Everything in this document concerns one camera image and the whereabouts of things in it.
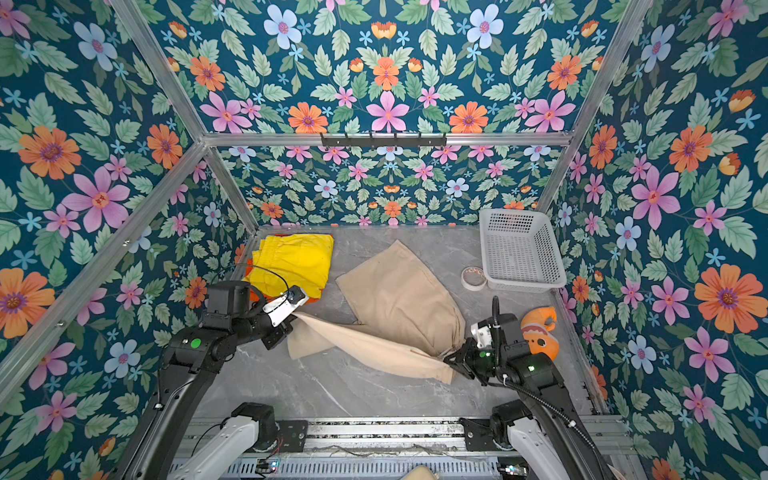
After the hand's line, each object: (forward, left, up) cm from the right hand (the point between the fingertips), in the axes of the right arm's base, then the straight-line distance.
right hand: (444, 358), depth 72 cm
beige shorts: (+18, +9, -13) cm, 24 cm away
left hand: (+9, +36, +10) cm, 39 cm away
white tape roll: (+34, -15, -14) cm, 39 cm away
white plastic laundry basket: (+45, -34, -13) cm, 58 cm away
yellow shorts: (+38, +52, -8) cm, 65 cm away
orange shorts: (+4, +37, +22) cm, 44 cm away
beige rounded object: (-22, +6, -9) cm, 25 cm away
